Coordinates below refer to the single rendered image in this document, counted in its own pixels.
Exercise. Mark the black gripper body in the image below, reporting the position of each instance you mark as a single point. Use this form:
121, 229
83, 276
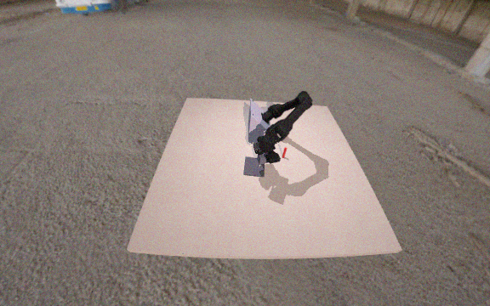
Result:
272, 155

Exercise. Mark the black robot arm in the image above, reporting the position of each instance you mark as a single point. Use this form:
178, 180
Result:
283, 126

